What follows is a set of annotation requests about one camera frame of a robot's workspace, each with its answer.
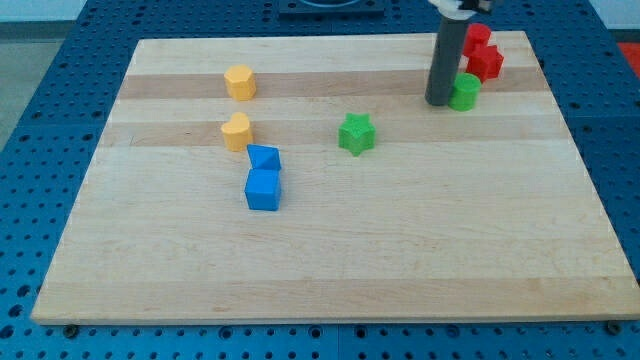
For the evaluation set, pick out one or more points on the red cylinder block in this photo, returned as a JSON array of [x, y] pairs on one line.
[[477, 35]]

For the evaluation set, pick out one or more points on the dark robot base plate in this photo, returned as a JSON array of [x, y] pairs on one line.
[[296, 8]]

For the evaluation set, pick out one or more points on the blue triangle block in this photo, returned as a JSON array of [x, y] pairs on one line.
[[264, 157]]

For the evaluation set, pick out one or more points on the green star block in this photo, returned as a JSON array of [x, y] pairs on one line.
[[357, 134]]

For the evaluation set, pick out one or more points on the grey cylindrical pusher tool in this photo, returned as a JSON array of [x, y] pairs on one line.
[[446, 59]]

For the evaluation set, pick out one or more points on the yellow heart block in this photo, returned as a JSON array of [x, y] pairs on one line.
[[237, 132]]

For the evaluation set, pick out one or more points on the green cylinder block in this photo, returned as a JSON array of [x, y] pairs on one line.
[[464, 93]]

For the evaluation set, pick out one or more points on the red star block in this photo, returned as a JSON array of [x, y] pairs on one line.
[[485, 62]]

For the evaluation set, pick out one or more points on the yellow hexagon block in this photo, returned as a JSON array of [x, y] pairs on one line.
[[240, 82]]

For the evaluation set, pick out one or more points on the blue cube block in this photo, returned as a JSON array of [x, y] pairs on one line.
[[263, 189]]

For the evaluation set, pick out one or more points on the wooden board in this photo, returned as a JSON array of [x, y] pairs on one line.
[[487, 215]]

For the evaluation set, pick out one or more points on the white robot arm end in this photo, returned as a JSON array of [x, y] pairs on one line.
[[464, 9]]

